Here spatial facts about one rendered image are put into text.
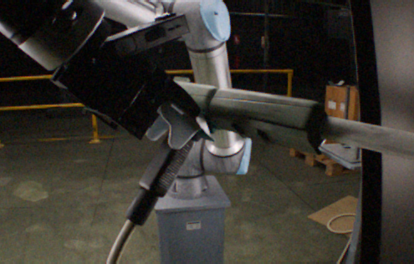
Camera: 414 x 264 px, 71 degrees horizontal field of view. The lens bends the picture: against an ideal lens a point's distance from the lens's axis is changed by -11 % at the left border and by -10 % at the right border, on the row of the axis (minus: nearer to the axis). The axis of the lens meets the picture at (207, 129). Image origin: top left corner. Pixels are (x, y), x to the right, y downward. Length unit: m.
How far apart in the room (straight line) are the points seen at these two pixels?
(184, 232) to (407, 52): 1.12
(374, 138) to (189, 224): 1.10
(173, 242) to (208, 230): 0.16
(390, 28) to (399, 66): 0.05
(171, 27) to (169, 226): 1.04
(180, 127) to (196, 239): 1.01
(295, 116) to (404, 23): 0.20
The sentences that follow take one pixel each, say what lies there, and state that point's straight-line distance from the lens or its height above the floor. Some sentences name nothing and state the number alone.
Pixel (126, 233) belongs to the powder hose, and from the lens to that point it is 0.44.
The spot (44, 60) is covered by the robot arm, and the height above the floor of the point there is 1.22.
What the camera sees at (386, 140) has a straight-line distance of 0.31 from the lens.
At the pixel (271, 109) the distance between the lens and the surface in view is 0.35.
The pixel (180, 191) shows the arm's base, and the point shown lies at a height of 0.67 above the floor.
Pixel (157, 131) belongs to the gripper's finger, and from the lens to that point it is 0.45.
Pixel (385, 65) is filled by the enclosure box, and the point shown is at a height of 1.22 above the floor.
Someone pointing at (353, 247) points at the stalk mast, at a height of 0.25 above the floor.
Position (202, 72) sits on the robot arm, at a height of 1.17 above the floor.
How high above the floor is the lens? 1.23
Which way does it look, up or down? 13 degrees down
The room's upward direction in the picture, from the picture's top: straight up
